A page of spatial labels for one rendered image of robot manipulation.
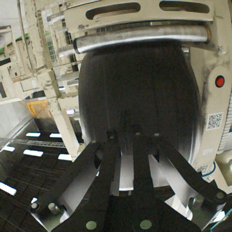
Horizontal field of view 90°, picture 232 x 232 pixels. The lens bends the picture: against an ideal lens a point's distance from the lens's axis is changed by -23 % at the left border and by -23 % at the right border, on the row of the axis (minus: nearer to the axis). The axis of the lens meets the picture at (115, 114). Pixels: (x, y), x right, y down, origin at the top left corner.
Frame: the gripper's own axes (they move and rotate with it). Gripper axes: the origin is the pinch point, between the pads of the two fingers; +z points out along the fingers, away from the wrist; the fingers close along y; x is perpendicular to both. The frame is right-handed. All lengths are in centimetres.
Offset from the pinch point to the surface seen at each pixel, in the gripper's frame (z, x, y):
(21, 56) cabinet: 366, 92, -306
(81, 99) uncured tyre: 15.0, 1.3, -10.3
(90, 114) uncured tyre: 11.5, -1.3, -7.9
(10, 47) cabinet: 365, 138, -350
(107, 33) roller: 18.2, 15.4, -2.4
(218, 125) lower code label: 30, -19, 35
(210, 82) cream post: 27.8, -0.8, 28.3
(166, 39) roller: 18.7, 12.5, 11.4
